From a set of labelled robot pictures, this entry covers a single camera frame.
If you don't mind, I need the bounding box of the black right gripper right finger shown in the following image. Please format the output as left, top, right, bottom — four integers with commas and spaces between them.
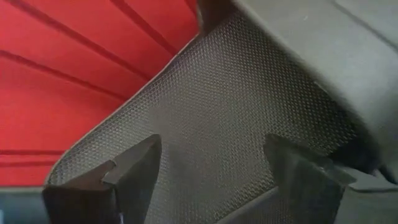
263, 133, 357, 224

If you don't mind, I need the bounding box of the red plastic bin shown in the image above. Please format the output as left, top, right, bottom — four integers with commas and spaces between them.
0, 0, 200, 187

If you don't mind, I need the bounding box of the large black slide sandal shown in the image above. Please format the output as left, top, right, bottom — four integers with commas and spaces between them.
43, 0, 398, 224

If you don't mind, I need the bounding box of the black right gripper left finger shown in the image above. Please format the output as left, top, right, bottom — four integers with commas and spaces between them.
42, 133, 162, 224

